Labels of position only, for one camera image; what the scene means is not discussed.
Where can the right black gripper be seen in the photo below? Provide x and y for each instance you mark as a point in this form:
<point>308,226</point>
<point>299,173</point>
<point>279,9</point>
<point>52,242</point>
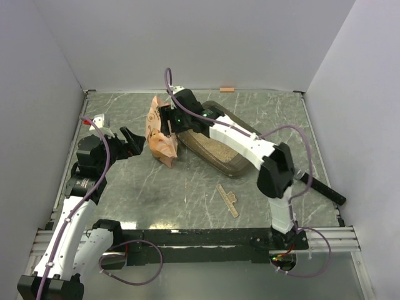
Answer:
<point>167,114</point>

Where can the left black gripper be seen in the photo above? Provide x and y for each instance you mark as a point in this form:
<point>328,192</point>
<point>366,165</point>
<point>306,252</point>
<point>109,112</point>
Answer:
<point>132,149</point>

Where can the orange cat litter bag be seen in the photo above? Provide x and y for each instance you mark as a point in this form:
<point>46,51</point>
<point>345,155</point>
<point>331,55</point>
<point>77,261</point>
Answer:
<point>162,147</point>

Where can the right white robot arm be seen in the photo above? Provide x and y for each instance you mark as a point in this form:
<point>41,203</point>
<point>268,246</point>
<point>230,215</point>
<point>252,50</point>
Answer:
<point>274,162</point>

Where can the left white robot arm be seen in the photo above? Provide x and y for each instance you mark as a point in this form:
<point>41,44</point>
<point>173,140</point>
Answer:
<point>64,264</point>

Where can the grey translucent litter box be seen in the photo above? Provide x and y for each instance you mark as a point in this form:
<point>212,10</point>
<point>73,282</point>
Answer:
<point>238,166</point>

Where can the beige cat litter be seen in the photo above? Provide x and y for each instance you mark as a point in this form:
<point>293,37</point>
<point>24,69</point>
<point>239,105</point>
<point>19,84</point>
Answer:
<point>219,150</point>

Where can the orange tape piece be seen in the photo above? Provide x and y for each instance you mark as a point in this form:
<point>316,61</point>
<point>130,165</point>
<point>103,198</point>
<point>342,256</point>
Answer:
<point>227,89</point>

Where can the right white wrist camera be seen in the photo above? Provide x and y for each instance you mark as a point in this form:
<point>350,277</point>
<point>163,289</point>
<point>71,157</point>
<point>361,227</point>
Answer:
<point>177,89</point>

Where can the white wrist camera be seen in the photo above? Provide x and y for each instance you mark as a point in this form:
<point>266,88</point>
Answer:
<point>177,89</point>
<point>102,122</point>

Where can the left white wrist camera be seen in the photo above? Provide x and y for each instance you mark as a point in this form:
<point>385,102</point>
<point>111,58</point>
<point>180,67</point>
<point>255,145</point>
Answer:
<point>102,122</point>

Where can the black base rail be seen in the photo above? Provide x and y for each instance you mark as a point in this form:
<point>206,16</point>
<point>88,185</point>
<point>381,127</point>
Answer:
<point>209,245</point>

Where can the aluminium frame rail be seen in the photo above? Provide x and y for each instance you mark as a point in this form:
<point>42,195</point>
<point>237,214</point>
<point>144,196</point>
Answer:
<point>340,239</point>

